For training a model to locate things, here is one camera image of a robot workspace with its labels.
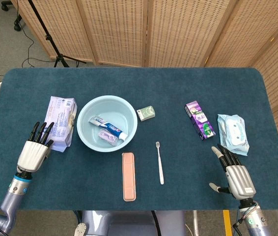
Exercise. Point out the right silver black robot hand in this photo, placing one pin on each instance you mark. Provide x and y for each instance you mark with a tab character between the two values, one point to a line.
239	179

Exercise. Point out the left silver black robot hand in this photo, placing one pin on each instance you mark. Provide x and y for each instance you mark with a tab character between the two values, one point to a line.
32	155

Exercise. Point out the lavender tissue pack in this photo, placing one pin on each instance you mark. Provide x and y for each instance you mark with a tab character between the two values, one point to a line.
63	115

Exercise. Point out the clear purple floss box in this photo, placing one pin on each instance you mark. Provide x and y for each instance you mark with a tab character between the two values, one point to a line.
105	135

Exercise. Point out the blue white toothpaste tube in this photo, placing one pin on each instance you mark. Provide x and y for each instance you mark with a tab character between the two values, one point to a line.
109	127

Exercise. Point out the purple green carton box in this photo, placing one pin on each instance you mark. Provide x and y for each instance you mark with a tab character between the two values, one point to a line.
200	120

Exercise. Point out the small green soap box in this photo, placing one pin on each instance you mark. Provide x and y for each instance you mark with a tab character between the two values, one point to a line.
147	113

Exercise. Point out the yellow floor tape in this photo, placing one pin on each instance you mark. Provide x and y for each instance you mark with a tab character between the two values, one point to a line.
227	221

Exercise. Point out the light blue wet wipes pack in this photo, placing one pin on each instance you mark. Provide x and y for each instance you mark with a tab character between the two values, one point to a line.
233	130

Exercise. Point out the white table leg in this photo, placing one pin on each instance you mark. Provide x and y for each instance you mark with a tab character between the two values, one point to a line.
196	222

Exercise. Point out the white toothbrush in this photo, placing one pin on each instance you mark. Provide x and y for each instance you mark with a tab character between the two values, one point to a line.
159	164

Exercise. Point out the light blue plastic basin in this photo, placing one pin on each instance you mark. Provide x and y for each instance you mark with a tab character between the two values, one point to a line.
119	110

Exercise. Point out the pink toothbrush case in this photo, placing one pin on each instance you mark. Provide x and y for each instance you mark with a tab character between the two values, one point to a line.
129	177

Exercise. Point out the lavender robot torso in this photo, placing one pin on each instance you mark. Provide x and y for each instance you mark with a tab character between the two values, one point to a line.
134	223

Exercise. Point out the black tripod stand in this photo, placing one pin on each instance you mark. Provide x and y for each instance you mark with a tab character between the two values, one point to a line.
47	37

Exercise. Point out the teal table mat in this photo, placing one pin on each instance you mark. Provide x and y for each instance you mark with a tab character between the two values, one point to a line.
153	86

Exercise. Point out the black office chair base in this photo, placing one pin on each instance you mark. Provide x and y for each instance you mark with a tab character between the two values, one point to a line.
18	24

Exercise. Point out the woven wooden folding screen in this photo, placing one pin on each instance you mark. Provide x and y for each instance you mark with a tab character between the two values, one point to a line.
178	32

